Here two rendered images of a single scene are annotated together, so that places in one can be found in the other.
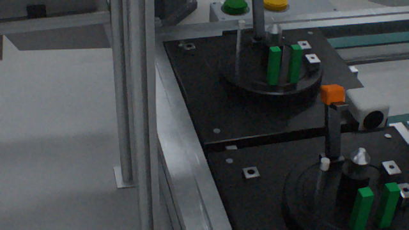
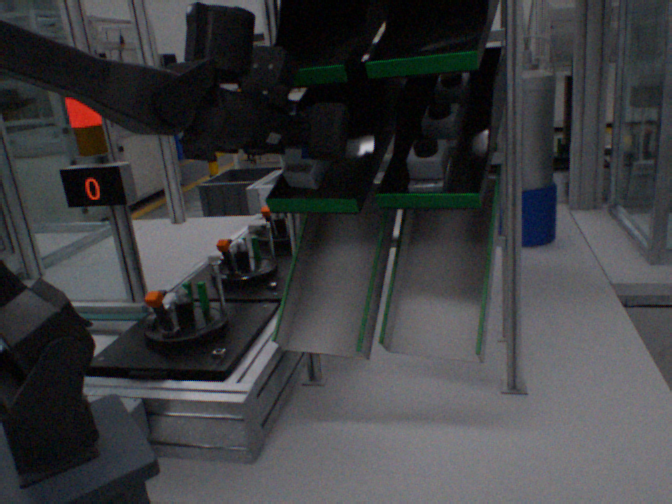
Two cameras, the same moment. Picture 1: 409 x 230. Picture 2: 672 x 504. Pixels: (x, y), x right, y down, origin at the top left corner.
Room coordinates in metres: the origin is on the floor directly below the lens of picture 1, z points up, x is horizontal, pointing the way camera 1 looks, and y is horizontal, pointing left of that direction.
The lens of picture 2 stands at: (1.31, 0.58, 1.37)
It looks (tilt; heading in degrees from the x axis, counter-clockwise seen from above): 18 degrees down; 210
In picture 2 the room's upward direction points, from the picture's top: 6 degrees counter-clockwise
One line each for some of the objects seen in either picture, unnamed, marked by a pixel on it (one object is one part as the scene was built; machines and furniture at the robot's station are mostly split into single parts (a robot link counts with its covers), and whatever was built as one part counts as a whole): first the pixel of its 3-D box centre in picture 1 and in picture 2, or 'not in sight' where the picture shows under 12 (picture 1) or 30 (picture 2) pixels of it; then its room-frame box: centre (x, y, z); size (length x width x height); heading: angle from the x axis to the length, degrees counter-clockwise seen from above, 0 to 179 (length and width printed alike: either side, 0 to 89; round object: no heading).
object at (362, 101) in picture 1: (365, 109); (166, 306); (0.61, -0.20, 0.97); 0.05 x 0.05 x 0.04; 15
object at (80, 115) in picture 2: not in sight; (84, 111); (0.62, -0.30, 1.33); 0.05 x 0.05 x 0.05
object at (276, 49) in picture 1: (273, 66); (203, 296); (0.64, -0.08, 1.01); 0.01 x 0.01 x 0.05; 15
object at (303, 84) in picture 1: (270, 69); (187, 325); (0.68, -0.08, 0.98); 0.14 x 0.14 x 0.02
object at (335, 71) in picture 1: (269, 81); (189, 336); (0.68, -0.08, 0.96); 0.24 x 0.24 x 0.02; 15
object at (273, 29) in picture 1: (274, 31); (181, 294); (0.68, -0.08, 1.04); 0.02 x 0.02 x 0.03
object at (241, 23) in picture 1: (239, 51); (220, 289); (0.64, -0.04, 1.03); 0.01 x 0.01 x 0.08; 15
